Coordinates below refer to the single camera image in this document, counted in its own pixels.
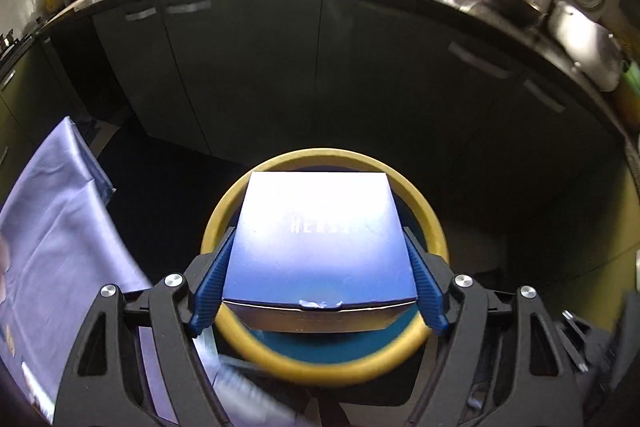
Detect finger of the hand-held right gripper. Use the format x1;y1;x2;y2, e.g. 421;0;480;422
561;309;591;373

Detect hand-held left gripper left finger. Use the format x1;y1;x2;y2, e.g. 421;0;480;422
52;227;236;427

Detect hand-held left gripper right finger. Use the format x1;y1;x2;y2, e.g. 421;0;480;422
402;226;586;427

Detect blue cardboard box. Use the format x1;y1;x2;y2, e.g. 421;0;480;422
221;171;420;334

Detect yellow-rimmed trash bin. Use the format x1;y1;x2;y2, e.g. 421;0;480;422
200;148;449;393

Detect purple floral tablecloth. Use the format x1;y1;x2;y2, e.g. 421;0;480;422
0;116;311;427

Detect dark counter cabinets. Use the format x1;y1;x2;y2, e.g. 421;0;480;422
50;0;640;258

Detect green plastic container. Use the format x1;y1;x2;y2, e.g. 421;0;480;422
617;62;640;122

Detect green lower cabinets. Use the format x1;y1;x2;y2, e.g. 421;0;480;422
0;37;66;188

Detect white rice cooker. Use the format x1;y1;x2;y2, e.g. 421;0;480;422
547;0;626;92

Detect brown bowl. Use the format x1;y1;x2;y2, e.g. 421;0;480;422
480;0;546;28

